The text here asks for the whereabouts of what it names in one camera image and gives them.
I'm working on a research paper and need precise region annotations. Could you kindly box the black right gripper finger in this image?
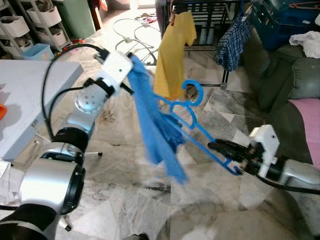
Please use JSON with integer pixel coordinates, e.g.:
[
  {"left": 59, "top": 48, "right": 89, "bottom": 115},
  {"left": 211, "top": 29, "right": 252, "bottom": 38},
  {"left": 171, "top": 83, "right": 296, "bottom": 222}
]
[
  {"left": 207, "top": 140, "right": 247, "bottom": 153},
  {"left": 222, "top": 151, "right": 252, "bottom": 165}
]

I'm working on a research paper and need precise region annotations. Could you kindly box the black metal drying rack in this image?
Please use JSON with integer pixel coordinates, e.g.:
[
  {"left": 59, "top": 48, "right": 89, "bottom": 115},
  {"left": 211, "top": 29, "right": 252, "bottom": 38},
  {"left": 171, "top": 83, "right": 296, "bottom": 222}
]
[{"left": 155, "top": 0, "right": 266, "bottom": 88}]

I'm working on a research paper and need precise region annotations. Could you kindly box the green laundry basket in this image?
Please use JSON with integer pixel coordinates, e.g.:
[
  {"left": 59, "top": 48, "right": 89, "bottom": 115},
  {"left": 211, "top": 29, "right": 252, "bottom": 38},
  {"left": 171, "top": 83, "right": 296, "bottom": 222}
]
[{"left": 54, "top": 0, "right": 96, "bottom": 40}]

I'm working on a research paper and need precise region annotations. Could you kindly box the white crumpled cloth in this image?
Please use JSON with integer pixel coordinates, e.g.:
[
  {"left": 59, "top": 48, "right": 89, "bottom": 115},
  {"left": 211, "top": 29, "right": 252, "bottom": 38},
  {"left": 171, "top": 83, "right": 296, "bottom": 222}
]
[{"left": 289, "top": 31, "right": 320, "bottom": 58}]

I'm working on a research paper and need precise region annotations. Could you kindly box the dark green sofa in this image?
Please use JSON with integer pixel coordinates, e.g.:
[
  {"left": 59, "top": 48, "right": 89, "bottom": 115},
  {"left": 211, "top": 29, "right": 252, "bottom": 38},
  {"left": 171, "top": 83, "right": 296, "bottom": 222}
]
[{"left": 252, "top": 27, "right": 320, "bottom": 166}]

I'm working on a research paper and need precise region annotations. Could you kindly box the yellow shirt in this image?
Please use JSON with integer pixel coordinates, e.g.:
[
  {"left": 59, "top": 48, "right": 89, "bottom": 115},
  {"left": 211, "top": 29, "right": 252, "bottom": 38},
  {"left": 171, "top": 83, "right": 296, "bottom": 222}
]
[{"left": 154, "top": 11, "right": 197, "bottom": 100}]

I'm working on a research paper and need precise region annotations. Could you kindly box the blue plastic hanger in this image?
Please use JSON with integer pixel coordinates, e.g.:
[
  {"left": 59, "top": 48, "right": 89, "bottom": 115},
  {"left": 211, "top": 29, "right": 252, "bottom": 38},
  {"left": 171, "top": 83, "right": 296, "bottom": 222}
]
[{"left": 157, "top": 79, "right": 243, "bottom": 176}]

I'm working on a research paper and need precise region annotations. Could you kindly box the pink plastic hanger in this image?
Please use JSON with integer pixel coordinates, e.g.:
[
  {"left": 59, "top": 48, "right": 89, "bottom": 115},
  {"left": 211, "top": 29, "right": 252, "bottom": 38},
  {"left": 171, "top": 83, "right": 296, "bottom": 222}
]
[{"left": 169, "top": 2, "right": 179, "bottom": 26}]

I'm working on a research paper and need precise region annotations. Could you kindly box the pink blanket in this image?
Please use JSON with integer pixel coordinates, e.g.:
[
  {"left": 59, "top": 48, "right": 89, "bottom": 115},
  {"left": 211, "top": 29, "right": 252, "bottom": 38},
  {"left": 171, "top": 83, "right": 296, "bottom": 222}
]
[{"left": 288, "top": 97, "right": 320, "bottom": 168}]

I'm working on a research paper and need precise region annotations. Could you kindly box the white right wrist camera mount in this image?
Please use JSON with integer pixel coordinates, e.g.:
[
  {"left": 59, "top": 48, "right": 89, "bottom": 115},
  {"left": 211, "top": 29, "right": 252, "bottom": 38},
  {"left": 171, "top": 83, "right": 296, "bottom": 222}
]
[{"left": 248, "top": 125, "right": 280, "bottom": 166}]

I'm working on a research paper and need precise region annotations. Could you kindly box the blue plaid shirt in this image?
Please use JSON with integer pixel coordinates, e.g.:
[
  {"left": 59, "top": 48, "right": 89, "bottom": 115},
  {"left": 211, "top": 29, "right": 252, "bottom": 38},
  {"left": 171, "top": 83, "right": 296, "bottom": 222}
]
[{"left": 215, "top": 15, "right": 253, "bottom": 72}]

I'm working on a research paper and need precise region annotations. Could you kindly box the blue garment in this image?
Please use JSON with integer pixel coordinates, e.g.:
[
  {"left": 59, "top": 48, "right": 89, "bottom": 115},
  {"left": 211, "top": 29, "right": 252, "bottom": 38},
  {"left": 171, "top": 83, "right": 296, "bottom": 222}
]
[{"left": 129, "top": 54, "right": 190, "bottom": 185}]

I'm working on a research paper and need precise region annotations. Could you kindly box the white garment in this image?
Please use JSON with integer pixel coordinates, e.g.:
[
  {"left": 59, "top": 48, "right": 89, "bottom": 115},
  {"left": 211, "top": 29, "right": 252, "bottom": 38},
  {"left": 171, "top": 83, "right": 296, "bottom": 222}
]
[{"left": 0, "top": 159, "right": 23, "bottom": 206}]

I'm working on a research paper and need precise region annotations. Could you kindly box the light blue plastic bin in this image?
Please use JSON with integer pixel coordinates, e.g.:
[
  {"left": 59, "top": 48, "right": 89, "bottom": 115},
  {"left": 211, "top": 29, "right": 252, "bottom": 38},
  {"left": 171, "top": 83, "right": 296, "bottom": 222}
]
[{"left": 21, "top": 43, "right": 55, "bottom": 62}]

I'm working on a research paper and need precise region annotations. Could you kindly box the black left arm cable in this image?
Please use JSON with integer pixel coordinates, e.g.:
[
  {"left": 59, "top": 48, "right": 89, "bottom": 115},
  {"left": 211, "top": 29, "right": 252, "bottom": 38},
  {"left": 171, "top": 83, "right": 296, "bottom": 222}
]
[{"left": 42, "top": 44, "right": 108, "bottom": 143}]

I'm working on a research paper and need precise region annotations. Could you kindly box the white shelf rack with baskets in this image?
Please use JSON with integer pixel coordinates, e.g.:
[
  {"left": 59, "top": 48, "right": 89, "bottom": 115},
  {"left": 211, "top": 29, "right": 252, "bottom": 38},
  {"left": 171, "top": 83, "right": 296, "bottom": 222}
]
[
  {"left": 0, "top": 0, "right": 31, "bottom": 57},
  {"left": 20, "top": 0, "right": 71, "bottom": 49}
]

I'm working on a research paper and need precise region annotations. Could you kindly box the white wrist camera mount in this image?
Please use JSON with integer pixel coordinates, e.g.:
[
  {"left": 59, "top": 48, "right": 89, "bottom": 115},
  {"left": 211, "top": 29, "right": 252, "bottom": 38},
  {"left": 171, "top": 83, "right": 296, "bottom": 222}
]
[
  {"left": 248, "top": 125, "right": 280, "bottom": 166},
  {"left": 97, "top": 50, "right": 135, "bottom": 91}
]

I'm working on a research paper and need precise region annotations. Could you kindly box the white wire frame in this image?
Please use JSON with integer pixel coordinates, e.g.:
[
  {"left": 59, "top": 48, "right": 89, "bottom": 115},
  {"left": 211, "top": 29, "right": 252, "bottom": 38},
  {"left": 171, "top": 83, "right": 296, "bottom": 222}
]
[{"left": 112, "top": 17, "right": 163, "bottom": 66}]

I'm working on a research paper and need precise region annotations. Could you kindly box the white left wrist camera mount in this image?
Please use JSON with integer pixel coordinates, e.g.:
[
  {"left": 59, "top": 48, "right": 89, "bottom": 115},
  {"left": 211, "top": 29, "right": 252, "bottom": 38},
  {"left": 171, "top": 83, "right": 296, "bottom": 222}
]
[{"left": 97, "top": 50, "right": 135, "bottom": 91}]

